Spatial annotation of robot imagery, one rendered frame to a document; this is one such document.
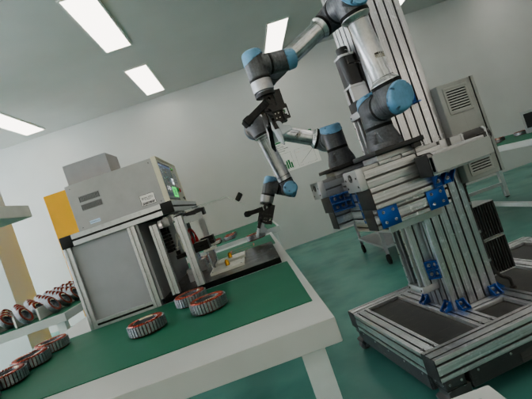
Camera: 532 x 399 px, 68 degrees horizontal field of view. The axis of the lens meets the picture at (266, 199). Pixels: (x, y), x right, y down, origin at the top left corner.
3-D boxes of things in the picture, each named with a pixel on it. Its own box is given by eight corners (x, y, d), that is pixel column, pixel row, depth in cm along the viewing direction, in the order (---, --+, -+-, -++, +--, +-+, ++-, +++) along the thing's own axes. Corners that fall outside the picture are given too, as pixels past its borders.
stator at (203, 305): (187, 316, 118) (182, 304, 118) (218, 300, 124) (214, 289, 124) (200, 318, 109) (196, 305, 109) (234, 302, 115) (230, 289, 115)
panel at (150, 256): (190, 269, 217) (172, 218, 216) (164, 298, 151) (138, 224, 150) (188, 270, 216) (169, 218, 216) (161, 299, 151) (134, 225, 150)
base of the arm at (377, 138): (392, 146, 176) (385, 124, 176) (410, 138, 161) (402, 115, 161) (362, 156, 173) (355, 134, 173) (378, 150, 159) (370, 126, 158)
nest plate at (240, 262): (245, 259, 180) (244, 256, 180) (245, 264, 165) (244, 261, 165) (214, 270, 180) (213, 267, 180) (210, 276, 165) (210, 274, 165)
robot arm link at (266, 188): (279, 177, 222) (264, 174, 222) (276, 196, 222) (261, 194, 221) (278, 178, 230) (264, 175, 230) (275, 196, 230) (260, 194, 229)
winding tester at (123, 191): (187, 202, 207) (174, 165, 207) (170, 202, 163) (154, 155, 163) (115, 227, 205) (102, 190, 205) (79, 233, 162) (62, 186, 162)
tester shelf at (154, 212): (198, 208, 218) (195, 200, 218) (174, 211, 150) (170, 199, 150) (121, 235, 216) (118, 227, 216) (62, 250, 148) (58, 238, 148)
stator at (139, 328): (166, 328, 112) (162, 315, 112) (127, 343, 109) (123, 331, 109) (168, 319, 123) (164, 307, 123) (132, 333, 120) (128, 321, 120)
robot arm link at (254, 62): (265, 43, 136) (242, 48, 134) (275, 74, 136) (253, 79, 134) (258, 54, 144) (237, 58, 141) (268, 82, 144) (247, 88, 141)
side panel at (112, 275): (164, 304, 153) (136, 225, 152) (161, 305, 150) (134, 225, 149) (94, 328, 151) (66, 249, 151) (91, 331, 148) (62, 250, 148)
